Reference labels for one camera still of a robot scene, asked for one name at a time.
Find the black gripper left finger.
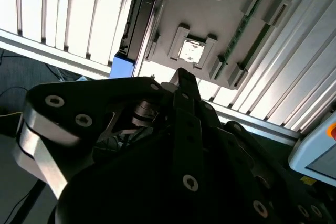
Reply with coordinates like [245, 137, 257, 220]
[12, 68, 207, 200]

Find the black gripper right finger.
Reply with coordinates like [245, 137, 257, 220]
[187, 71, 336, 224]

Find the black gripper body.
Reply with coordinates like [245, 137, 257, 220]
[56, 99, 253, 224]

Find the hard disk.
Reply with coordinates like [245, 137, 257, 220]
[109, 0, 175, 79]

